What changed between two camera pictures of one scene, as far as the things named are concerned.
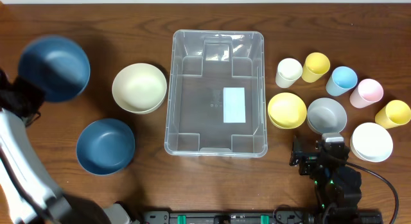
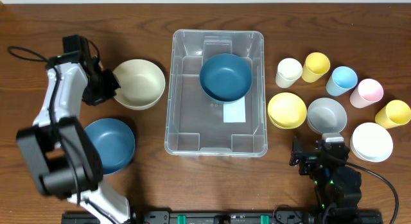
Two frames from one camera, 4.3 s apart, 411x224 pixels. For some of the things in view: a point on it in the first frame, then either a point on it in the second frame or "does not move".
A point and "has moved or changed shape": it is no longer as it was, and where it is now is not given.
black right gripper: (309, 158) does not move
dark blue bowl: (104, 146) does not move
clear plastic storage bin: (216, 104) does not move
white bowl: (370, 142) does not move
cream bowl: (139, 88) has moved or changed shape
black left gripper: (24, 97) → (104, 86)
